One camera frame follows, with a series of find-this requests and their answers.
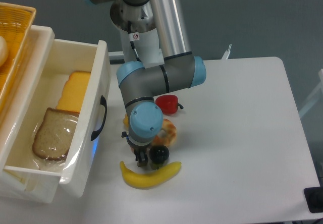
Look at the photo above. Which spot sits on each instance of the dark purple grape bunch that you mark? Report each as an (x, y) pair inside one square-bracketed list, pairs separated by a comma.
[(158, 156)]

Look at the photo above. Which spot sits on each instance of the black drawer handle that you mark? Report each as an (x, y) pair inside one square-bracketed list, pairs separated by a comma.
[(102, 114)]

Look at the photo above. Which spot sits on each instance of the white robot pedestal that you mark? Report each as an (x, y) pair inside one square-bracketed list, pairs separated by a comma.
[(141, 45)]

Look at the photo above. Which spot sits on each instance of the white bun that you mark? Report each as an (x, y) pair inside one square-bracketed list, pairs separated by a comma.
[(4, 51)]

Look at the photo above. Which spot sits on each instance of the white plastic drawer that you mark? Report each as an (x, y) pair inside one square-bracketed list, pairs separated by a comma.
[(71, 173)]

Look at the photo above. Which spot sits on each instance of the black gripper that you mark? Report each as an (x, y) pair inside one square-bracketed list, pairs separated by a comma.
[(139, 149)]

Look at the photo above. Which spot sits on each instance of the red bell pepper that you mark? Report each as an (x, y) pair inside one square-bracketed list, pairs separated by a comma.
[(169, 104)]

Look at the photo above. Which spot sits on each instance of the white drawer cabinet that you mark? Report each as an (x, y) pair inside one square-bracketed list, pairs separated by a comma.
[(23, 184)]

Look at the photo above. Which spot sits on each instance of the black device at edge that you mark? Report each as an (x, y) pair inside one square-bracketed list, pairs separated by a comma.
[(313, 196)]

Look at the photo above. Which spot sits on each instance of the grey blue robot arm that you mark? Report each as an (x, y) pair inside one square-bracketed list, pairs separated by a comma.
[(138, 84)]

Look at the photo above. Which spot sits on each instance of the white frame at right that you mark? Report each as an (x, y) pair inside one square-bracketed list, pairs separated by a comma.
[(314, 96)]

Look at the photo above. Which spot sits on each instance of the yellow wicker basket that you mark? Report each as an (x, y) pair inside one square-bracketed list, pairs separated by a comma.
[(16, 22)]

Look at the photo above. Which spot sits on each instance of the yellow banana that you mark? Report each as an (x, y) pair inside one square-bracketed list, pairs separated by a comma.
[(152, 179)]

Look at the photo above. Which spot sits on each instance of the brown bread slice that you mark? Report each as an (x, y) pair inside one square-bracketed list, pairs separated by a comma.
[(54, 137)]

